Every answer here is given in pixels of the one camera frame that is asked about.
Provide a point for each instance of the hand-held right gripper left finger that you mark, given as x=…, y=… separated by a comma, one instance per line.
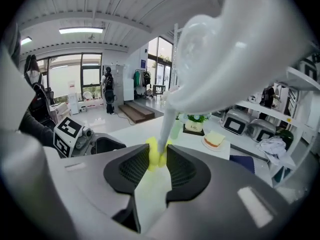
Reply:
x=100, y=189

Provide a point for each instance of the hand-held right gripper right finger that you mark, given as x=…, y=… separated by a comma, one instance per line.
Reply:
x=220, y=199

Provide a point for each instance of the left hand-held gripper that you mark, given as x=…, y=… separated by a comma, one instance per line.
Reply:
x=67, y=129

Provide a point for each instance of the yellow brush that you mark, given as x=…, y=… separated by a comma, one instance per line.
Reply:
x=225, y=59

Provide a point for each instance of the person's left forearm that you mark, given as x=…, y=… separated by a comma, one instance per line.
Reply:
x=37, y=129

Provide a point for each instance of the dark blue chair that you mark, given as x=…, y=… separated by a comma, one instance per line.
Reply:
x=241, y=162

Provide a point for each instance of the wooden step platform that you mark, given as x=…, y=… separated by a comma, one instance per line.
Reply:
x=136, y=111

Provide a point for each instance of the pink plate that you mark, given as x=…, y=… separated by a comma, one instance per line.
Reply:
x=212, y=149

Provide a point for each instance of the white water dispenser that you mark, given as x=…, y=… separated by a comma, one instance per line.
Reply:
x=73, y=99

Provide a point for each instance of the grey metal locker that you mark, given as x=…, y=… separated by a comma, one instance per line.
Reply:
x=120, y=84

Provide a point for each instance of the yellow sponge cake slice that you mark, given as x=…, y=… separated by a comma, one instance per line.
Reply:
x=213, y=137

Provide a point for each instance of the black tray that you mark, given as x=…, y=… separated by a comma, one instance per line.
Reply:
x=193, y=133

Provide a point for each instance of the clothes rack with garments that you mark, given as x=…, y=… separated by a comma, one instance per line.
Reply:
x=141, y=80

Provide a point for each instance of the white crumpled cloth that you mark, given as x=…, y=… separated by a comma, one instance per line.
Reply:
x=272, y=147

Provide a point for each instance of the white planter box with flowers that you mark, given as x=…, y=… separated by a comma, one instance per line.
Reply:
x=195, y=126

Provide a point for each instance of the small white side table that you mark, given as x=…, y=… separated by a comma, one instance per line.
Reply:
x=159, y=86

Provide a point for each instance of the white shelving rack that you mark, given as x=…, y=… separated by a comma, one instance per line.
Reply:
x=265, y=110

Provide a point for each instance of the person's dark hooded jacket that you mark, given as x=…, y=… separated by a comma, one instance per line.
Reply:
x=12, y=96

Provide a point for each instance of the ceiling strip light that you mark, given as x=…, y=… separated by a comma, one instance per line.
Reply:
x=26, y=41
x=81, y=30

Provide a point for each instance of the blue wall sign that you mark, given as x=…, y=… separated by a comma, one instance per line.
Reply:
x=143, y=63

